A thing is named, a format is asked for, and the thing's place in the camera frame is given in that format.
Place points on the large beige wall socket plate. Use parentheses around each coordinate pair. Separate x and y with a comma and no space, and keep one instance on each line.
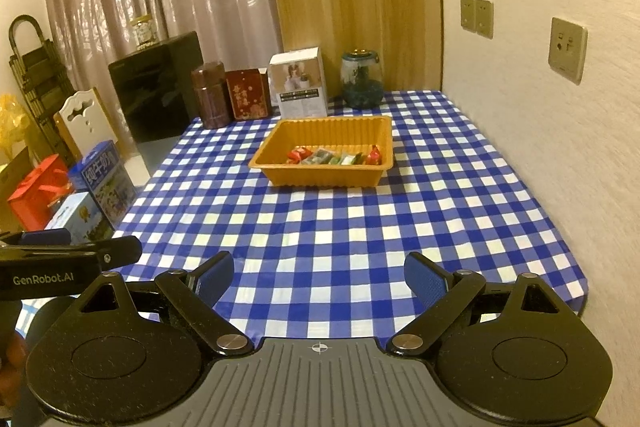
(567,49)

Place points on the orange plastic tray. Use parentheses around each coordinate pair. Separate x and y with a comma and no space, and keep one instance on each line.
(320,177)

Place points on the red gift bag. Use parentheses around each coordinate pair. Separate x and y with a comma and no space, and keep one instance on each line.
(35,202)

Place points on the red decorated tin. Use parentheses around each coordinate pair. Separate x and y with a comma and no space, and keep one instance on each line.
(247,99)

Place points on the black folding rack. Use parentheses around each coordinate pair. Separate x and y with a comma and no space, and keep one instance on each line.
(35,72)

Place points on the blue white checked tablecloth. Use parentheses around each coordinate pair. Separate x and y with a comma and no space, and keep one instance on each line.
(325,232)

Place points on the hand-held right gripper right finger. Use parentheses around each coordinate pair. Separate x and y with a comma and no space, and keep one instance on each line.
(425,279)

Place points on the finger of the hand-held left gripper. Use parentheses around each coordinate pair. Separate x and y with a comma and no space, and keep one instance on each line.
(120,251)
(45,238)

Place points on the light blue carton box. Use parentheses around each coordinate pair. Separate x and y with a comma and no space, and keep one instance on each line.
(80,217)

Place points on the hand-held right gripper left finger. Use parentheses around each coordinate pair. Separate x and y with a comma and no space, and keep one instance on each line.
(215,277)

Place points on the large red snack packet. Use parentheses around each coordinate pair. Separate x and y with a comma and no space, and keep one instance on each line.
(299,154)

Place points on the yellow green candy packet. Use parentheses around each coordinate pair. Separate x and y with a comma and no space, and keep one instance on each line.
(352,158)

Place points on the grey printed snack packet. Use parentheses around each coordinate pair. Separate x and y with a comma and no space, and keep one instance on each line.
(320,156)

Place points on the person's left hand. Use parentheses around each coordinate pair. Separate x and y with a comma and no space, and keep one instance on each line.
(12,352)

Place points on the brown cylindrical tin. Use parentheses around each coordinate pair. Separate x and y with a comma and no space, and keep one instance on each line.
(210,99)

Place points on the small glass jar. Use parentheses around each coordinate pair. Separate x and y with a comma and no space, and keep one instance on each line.
(144,34)

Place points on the dark green snack packet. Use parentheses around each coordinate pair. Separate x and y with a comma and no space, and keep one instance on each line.
(336,159)

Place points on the glass jar with green lid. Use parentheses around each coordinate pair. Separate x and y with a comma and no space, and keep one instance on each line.
(362,87)

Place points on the white wooden chair back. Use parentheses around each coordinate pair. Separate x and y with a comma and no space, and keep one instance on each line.
(85,117)

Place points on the yellow plastic bag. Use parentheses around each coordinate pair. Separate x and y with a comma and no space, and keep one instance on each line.
(12,122)

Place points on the blue milk carton box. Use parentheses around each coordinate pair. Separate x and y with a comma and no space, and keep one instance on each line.
(105,187)

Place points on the black cabinet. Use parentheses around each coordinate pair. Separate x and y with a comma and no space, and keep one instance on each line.
(150,92)

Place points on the white carton box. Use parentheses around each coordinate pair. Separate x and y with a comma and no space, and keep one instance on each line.
(300,92)

